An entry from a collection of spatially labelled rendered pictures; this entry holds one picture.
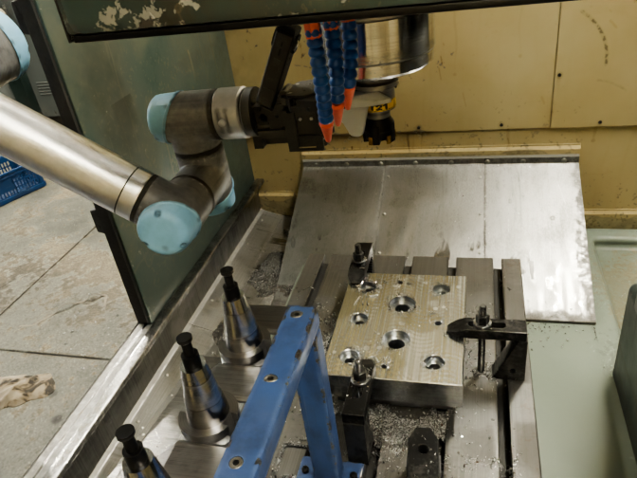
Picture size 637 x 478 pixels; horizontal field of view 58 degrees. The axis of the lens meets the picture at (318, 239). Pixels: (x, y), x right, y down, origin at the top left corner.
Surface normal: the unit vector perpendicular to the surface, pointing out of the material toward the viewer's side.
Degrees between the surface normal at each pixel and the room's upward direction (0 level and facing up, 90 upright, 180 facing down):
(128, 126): 90
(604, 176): 90
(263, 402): 0
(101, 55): 90
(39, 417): 0
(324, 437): 90
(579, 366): 0
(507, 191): 24
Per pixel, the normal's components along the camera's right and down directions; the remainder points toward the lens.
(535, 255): -0.21, -0.55
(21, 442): -0.13, -0.85
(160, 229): -0.17, 0.54
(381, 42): 0.04, 0.51
